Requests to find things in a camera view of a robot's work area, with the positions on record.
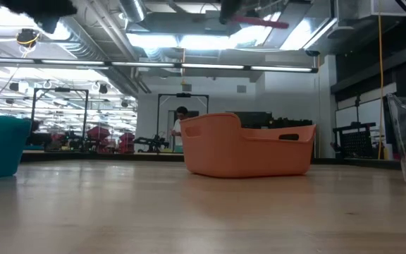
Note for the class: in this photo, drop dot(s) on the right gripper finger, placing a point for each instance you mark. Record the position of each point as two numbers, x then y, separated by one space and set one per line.
233 8

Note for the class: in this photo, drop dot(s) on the black aluminium table frame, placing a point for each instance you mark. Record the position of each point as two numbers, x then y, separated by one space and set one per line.
83 157

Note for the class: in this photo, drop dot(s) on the orange plastic bin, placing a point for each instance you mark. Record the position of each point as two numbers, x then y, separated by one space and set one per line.
224 155

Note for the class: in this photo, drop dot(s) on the black monitor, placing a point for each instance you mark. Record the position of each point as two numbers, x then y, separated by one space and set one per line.
256 120

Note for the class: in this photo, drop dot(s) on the person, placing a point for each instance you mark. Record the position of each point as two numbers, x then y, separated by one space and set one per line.
181 113

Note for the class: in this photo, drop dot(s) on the black benchtop machine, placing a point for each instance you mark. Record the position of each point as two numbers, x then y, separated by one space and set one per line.
152 143

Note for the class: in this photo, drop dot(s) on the grey ceiling unit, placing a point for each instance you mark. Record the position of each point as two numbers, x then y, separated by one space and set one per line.
217 26

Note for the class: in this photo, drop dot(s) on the silver spiral air duct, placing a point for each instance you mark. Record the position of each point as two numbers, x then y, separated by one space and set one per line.
93 46
134 10

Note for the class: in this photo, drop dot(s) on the black perforated cart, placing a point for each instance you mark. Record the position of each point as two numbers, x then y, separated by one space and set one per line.
356 143

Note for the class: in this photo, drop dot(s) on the black robot station frame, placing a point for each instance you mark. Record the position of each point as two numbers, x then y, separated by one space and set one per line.
86 106
183 95

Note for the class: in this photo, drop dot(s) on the red storage rack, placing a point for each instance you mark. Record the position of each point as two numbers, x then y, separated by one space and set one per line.
99 135
127 141

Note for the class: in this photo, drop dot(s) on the long ceiling light strip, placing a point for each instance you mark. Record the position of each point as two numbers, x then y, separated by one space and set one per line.
143 64

